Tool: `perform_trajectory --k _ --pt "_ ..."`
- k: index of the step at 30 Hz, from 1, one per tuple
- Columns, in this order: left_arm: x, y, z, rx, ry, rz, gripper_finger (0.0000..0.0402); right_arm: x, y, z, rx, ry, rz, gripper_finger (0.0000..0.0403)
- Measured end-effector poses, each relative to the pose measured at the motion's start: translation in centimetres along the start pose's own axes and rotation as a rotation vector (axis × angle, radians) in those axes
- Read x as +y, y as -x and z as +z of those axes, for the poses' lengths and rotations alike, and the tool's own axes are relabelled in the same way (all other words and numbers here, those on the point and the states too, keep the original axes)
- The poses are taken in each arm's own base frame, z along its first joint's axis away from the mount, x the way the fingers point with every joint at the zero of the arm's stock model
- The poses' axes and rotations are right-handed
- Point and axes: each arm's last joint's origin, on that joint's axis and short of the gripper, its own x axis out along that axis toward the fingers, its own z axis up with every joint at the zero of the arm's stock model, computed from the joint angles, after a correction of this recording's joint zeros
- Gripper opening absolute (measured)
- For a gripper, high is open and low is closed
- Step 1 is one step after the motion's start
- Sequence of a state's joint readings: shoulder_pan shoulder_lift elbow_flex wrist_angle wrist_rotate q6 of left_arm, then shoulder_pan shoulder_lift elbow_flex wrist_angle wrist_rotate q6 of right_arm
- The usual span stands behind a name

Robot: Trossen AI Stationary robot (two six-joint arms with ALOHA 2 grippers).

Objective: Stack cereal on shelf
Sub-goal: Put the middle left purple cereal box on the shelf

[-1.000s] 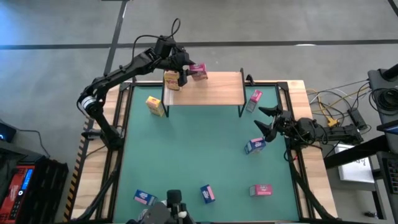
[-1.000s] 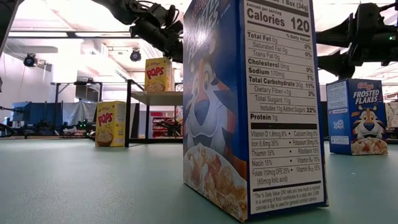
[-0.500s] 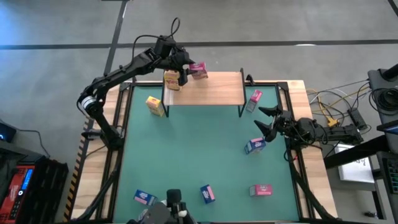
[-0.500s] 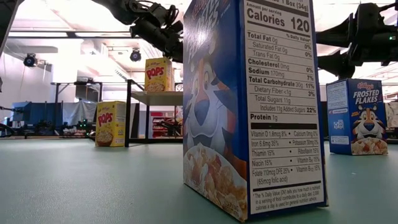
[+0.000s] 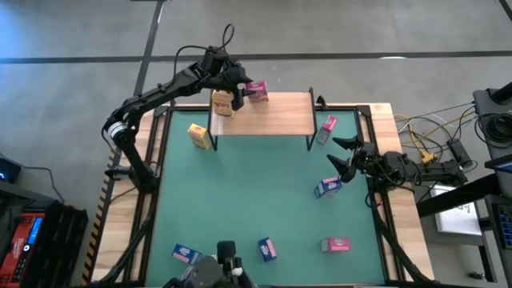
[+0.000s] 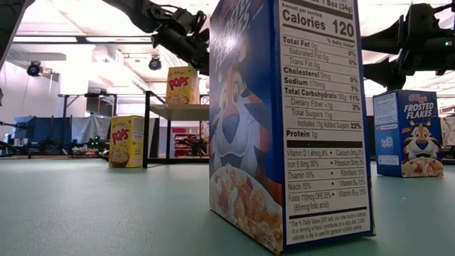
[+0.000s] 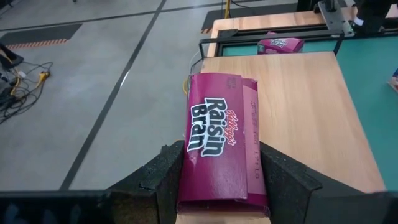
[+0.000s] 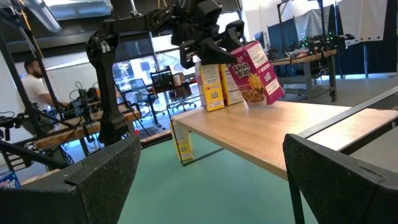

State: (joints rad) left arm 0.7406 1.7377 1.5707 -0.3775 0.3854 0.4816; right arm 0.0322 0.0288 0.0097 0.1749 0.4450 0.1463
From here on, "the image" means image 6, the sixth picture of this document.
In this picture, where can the green table mat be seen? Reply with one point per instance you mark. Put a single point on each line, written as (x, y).
(89, 213)

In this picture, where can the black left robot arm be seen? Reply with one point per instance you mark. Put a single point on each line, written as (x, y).
(131, 10)

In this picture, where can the red storage shelving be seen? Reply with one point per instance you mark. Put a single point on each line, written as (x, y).
(185, 137)

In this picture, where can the black round ceiling camera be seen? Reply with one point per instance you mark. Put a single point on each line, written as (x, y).
(34, 68)
(155, 63)

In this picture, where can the blue Frosted Flakes cereal box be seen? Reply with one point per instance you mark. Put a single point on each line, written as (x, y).
(284, 142)
(409, 142)

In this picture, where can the wooden shelf black metal frame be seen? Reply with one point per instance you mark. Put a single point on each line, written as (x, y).
(177, 112)

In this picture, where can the grey tarp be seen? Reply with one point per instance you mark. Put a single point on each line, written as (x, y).
(90, 128)

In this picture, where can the black metal table frame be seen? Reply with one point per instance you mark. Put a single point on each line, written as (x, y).
(185, 160)

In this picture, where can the brown white patterned cloth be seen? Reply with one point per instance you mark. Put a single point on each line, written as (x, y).
(448, 131)

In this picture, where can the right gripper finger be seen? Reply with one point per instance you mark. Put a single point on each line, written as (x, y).
(389, 71)
(387, 41)

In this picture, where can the blue partition wall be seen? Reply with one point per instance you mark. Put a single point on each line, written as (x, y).
(42, 129)

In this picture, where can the yellow Corn Pops cereal box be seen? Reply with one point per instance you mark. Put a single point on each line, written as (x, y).
(126, 142)
(181, 87)

